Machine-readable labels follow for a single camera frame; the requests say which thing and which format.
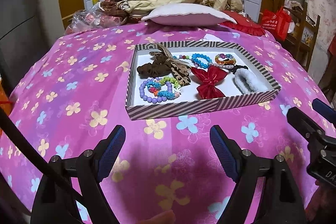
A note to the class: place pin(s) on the grey refrigerator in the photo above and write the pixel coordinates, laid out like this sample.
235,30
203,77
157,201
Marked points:
22,43

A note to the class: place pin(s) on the white paper sheet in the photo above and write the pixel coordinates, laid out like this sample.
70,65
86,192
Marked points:
211,38

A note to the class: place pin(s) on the white pillow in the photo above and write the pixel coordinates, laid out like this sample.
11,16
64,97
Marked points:
188,15

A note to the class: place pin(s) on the red satin bow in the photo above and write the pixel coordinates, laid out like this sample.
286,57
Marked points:
207,89

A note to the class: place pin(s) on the right hand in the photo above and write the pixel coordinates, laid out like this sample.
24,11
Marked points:
323,199

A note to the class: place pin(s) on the red shopping bag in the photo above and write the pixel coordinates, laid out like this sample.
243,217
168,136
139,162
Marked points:
277,23

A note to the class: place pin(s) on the pink floral bed sheet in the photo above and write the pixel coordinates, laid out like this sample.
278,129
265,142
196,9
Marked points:
75,95

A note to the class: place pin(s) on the striped jewelry box tray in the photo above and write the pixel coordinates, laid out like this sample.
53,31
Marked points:
170,79

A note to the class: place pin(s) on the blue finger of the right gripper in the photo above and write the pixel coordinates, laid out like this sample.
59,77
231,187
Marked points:
324,110

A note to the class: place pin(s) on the brown leopard ribbon bow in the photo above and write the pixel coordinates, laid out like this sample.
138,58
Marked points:
179,69

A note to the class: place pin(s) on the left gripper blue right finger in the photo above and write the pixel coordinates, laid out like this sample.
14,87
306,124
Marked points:
227,151

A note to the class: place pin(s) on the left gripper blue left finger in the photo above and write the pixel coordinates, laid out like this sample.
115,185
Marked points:
106,152

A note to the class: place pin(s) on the brown hair scrunchie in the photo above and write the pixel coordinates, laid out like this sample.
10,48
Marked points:
160,67

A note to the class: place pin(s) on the white fluffy hair scrunchie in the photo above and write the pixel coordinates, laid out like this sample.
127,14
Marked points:
247,82

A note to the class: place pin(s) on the black hair scrunchie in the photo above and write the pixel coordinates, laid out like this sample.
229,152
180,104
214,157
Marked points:
233,68

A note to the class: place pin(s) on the wooden shelf rack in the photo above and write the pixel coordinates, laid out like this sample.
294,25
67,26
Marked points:
301,41

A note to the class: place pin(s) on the left hand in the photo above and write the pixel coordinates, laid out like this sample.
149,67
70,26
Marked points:
166,217

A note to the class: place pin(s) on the clear plastic bag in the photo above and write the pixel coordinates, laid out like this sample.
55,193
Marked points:
96,17

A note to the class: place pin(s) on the red ruffled cushion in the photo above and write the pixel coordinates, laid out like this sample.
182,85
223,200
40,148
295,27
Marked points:
243,24

